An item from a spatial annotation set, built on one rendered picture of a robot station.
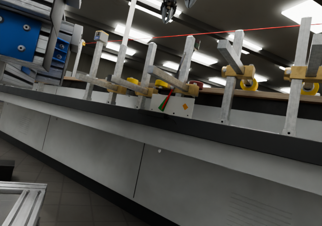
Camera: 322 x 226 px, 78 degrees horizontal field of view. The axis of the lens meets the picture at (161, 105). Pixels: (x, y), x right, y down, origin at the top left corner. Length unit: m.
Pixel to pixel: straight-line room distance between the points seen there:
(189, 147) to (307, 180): 0.47
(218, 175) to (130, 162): 0.63
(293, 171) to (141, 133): 0.73
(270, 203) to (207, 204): 0.31
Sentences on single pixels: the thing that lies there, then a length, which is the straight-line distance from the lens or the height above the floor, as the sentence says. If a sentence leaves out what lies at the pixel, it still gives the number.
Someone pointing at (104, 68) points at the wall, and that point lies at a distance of 12.26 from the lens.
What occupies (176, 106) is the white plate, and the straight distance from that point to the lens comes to 1.02.
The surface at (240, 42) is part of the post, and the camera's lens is 1.02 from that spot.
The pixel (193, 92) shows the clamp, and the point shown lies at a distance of 1.00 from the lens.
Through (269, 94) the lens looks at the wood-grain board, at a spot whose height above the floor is 0.89.
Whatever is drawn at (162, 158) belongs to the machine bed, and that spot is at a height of 0.43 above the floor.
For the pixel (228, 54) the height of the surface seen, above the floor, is 0.93.
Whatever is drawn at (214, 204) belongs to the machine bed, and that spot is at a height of 0.29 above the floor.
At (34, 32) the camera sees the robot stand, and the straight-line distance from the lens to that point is 0.50.
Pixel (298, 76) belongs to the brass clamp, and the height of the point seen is 0.93.
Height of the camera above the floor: 0.66
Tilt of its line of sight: 4 degrees up
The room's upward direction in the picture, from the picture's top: 11 degrees clockwise
